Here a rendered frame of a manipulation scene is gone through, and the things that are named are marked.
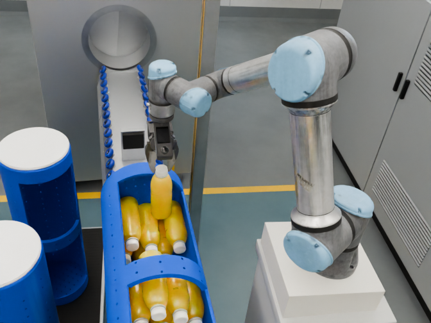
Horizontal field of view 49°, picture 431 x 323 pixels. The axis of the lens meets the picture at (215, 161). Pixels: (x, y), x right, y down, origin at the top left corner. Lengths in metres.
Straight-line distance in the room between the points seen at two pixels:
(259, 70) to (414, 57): 1.84
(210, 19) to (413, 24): 1.39
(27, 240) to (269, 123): 2.82
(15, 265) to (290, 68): 1.05
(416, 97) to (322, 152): 1.90
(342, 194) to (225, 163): 2.42
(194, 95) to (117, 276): 0.52
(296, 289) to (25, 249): 0.86
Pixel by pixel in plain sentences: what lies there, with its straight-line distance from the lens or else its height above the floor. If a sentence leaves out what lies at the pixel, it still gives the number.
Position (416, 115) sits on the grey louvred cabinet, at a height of 0.89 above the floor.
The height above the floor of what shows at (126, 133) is 1.08.
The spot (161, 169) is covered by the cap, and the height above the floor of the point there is 1.29.
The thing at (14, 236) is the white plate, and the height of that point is 1.04.
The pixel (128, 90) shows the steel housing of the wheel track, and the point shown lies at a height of 0.93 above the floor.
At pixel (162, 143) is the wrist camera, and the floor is 1.43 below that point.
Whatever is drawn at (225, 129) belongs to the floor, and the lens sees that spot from 3.95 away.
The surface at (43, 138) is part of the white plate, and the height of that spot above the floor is 1.04.
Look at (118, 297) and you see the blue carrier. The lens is 1.29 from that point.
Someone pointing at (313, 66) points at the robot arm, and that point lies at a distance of 0.92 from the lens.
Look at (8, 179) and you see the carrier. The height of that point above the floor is 0.96.
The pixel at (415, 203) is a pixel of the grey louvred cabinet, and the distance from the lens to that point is 2.91.
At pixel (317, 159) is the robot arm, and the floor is 1.64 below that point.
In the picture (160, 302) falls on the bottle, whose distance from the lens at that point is 1.29.
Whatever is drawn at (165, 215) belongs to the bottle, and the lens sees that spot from 1.57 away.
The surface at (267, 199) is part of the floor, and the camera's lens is 3.33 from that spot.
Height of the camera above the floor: 2.23
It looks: 38 degrees down
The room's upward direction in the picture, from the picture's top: 6 degrees clockwise
